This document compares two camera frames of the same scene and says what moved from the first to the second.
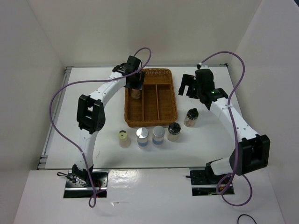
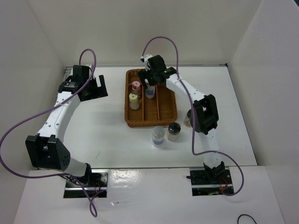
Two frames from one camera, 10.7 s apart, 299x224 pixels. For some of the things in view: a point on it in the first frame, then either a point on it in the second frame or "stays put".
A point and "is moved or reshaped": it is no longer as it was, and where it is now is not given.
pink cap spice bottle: x=135 y=94 is moved or reshaped
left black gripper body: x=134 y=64 -> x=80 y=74
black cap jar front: x=174 y=129 stays put
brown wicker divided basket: x=157 y=104 stays put
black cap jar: x=191 y=115 stays put
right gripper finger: x=188 y=80 -> x=150 y=83
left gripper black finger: x=136 y=81 -> x=103 y=83
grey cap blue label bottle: x=158 y=134 stays put
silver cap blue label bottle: x=142 y=134 -> x=150 y=92
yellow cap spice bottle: x=124 y=142 -> x=134 y=104
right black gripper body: x=197 y=88 -> x=150 y=74
